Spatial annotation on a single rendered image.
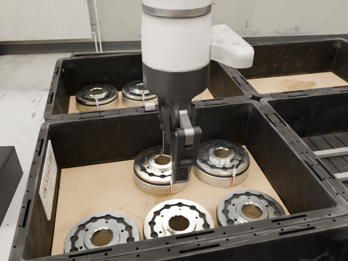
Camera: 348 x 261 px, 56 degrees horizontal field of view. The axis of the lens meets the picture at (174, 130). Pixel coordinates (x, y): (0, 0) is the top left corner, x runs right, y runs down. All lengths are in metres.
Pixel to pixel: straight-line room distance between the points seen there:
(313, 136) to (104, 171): 0.45
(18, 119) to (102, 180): 0.56
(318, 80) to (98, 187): 0.70
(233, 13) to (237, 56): 3.36
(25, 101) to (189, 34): 0.95
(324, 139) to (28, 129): 0.80
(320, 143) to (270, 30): 3.19
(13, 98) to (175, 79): 0.97
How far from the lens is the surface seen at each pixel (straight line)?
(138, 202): 0.56
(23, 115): 1.13
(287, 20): 3.92
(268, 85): 0.96
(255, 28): 3.82
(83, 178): 0.62
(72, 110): 0.84
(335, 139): 0.78
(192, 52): 0.33
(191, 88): 0.34
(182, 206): 0.51
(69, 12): 3.50
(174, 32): 0.32
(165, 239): 0.38
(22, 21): 3.64
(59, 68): 0.82
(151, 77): 0.35
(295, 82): 1.00
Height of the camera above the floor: 1.23
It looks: 34 degrees down
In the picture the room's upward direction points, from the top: straight up
